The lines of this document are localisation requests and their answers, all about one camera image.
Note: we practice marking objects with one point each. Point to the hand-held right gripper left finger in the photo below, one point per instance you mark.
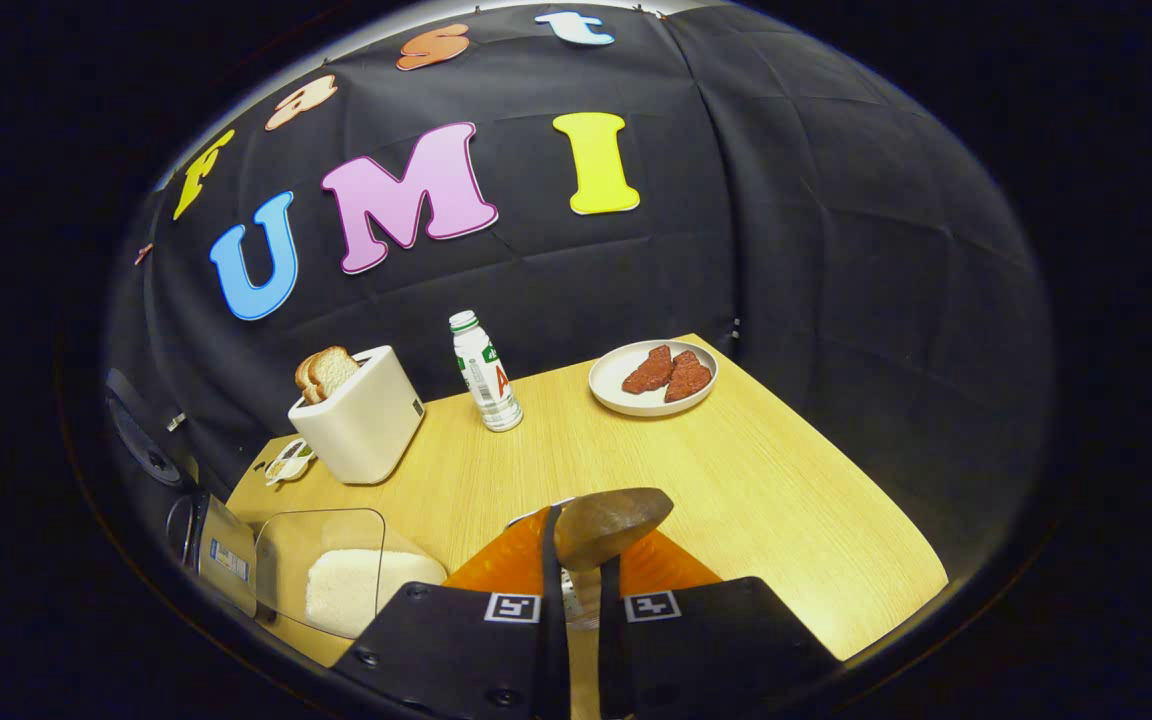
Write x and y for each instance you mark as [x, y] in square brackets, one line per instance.
[553, 640]

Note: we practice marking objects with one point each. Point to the dark blue rice cooker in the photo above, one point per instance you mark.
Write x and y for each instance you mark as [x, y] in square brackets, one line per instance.
[226, 560]

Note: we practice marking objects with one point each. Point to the white round plate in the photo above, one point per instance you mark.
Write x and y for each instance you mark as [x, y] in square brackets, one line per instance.
[611, 385]

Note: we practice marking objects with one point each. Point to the black backdrop cloth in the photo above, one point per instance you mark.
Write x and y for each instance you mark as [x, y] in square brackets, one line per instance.
[836, 250]

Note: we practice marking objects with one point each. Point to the white bottle green label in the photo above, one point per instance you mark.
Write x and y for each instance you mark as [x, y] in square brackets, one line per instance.
[491, 385]

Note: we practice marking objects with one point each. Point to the wooden spoon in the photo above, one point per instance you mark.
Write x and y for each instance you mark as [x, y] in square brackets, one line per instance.
[606, 520]

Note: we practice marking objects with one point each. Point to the clear plastic container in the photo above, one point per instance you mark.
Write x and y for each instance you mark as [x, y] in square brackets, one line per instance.
[286, 570]

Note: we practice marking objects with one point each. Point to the pink clothes peg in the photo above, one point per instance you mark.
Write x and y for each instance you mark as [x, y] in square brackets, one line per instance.
[143, 253]

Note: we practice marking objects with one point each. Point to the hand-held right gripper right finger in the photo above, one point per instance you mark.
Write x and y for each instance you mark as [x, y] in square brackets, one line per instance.
[609, 650]

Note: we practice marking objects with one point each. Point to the white divided dish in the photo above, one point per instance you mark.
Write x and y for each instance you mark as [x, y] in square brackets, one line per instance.
[288, 462]

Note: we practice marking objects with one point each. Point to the white toaster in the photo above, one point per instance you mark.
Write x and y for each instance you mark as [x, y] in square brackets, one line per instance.
[366, 425]

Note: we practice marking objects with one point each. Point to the toasted bread slice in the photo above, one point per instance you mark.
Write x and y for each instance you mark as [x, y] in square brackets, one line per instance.
[304, 380]
[334, 372]

